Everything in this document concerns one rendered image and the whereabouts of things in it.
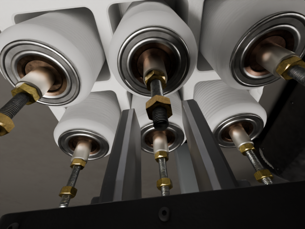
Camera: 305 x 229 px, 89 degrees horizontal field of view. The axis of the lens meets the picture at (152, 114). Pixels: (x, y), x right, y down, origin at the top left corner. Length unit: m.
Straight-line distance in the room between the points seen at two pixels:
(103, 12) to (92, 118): 0.14
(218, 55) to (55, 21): 0.18
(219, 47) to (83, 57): 0.14
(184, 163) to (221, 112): 0.18
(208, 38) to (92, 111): 0.19
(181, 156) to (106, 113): 0.21
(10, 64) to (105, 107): 0.13
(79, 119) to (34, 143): 0.55
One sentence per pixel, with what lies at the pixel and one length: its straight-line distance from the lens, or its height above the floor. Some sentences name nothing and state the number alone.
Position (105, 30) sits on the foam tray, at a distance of 0.24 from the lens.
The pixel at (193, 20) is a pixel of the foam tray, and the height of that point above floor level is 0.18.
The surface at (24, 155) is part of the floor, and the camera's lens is 0.88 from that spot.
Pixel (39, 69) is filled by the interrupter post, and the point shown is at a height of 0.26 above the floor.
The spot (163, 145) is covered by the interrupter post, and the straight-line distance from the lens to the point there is 0.22.
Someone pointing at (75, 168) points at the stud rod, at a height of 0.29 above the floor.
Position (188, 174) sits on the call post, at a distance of 0.37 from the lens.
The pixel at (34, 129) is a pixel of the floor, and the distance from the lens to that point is 0.71.
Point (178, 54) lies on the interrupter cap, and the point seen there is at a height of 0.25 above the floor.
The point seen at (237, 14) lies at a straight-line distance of 0.20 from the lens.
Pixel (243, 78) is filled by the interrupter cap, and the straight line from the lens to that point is 0.21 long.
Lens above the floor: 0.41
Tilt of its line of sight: 49 degrees down
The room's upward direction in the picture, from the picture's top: 176 degrees clockwise
